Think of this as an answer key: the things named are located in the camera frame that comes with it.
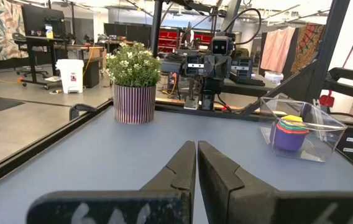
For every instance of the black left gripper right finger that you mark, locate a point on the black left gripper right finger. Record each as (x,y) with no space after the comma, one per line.
(226,186)

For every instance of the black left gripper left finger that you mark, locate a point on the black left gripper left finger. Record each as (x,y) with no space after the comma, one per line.
(176,186)

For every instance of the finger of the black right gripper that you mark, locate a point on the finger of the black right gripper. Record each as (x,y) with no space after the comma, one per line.
(220,67)
(212,67)

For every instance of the purple measuring cup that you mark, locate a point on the purple measuring cup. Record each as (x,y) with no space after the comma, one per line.
(288,141)

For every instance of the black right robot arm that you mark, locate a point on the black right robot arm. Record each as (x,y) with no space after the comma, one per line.
(208,101)

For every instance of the clear plastic basket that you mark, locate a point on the clear plastic basket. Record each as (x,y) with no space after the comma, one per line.
(328,137)

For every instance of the red storage bins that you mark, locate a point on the red storage bins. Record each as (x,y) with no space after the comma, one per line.
(167,40)

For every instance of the white plastic tub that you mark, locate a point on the white plastic tub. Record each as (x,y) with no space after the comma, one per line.
(274,77)

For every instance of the pink hanging cloth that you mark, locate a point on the pink hanging cloth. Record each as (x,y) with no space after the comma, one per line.
(276,49)

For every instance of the flowering plant in striped pot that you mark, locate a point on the flowering plant in striped pot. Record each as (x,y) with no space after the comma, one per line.
(134,105)

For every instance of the orange patterned hanging cloth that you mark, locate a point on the orange patterned hanging cloth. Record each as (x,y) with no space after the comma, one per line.
(307,43)

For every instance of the red dustpan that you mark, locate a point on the red dustpan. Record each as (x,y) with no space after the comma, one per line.
(327,100)

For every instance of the black table clamp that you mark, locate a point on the black table clamp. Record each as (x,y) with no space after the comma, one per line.
(75,110)

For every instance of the white trash bin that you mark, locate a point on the white trash bin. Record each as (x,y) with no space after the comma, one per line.
(71,77)

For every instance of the yellow labelled bottle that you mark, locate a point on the yellow labelled bottle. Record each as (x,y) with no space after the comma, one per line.
(49,32)

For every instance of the black office desk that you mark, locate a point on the black office desk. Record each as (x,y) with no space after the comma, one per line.
(39,39)

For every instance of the black computer monitor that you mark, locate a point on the black computer monitor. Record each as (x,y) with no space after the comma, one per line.
(39,18)

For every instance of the black office chair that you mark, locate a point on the black office chair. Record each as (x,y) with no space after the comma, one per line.
(17,36)

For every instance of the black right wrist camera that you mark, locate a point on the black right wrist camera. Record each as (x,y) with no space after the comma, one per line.
(221,46)

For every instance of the black rig frame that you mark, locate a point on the black rig frame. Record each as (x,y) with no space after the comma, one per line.
(328,46)

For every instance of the black table frame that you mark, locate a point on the black table frame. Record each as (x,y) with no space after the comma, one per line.
(39,147)

